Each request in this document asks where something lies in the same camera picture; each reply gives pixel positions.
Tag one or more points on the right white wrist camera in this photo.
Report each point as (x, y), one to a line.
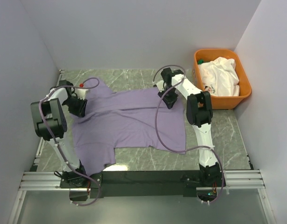
(160, 85)

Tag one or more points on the purple t shirt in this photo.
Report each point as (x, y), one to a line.
(133, 118)

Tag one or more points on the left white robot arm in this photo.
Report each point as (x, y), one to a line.
(50, 124)

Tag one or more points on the black mounting base bar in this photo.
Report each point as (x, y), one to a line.
(147, 183)

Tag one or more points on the orange plastic basket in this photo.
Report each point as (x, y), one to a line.
(222, 103)

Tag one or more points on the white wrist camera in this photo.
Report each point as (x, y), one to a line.
(160, 85)
(81, 91)

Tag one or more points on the white t shirt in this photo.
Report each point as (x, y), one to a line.
(219, 77)

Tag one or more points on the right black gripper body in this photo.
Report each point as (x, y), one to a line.
(170, 94)

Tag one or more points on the green object in basket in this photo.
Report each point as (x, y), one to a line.
(201, 61)

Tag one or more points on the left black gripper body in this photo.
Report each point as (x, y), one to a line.
(75, 105)

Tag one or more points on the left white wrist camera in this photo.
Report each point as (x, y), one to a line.
(81, 91)

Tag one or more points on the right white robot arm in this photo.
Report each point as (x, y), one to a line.
(199, 114)

